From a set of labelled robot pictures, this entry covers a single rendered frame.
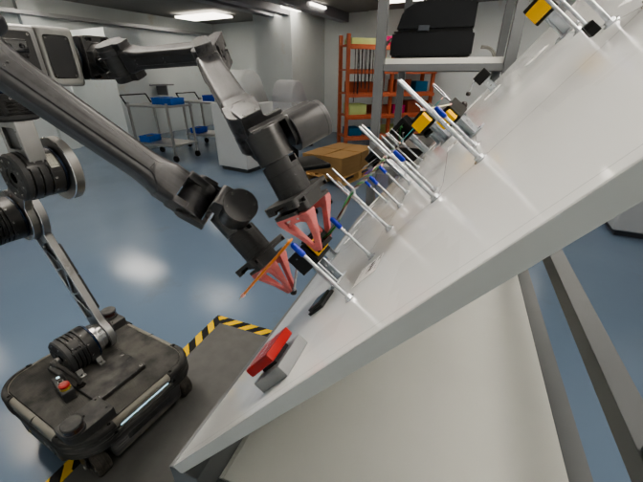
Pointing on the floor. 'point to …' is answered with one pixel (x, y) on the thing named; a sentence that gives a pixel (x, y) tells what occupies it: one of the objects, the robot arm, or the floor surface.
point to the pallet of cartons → (341, 161)
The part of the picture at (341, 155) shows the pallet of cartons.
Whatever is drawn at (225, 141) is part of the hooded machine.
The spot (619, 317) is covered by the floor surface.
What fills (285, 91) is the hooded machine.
